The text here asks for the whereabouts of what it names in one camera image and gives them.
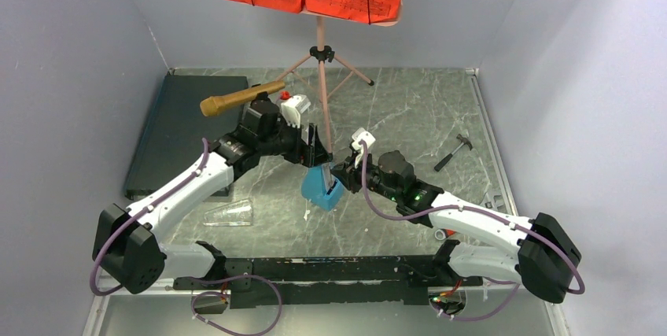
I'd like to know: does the pink music stand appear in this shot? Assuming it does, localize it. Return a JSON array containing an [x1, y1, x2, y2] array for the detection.
[[277, 9, 375, 152]]

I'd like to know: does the small black hammer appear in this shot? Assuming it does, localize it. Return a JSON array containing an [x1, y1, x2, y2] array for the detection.
[[433, 134, 473, 172]]

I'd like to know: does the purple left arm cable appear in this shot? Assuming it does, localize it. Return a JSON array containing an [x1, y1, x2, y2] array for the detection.
[[89, 138, 285, 336]]

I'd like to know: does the dark blue audio receiver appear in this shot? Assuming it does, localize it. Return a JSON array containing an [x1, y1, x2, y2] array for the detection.
[[123, 74, 249, 200]]

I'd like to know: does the black microphone stand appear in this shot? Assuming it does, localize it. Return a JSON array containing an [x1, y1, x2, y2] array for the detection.
[[249, 90, 271, 109]]

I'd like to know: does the clear plastic metronome cover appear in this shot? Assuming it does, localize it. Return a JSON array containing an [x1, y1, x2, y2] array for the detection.
[[203, 199, 253, 227]]

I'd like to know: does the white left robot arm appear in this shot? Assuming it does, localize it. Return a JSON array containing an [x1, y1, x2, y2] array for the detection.
[[89, 93, 333, 296]]

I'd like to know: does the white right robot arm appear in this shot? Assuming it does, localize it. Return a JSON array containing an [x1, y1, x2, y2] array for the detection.
[[331, 150, 585, 304]]

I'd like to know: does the gold microphone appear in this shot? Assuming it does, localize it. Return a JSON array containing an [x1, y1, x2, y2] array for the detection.
[[200, 80, 286, 117]]

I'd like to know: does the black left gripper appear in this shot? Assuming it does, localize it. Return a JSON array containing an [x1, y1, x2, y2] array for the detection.
[[259, 116, 331, 168]]

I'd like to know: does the red adjustable wrench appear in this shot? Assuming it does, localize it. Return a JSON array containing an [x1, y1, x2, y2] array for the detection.
[[433, 229, 455, 241]]

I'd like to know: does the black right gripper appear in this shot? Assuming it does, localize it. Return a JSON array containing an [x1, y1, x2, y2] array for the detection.
[[330, 149, 401, 204]]

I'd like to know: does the blue metronome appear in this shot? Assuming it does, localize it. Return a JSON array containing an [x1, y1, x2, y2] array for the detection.
[[300, 163, 345, 212]]

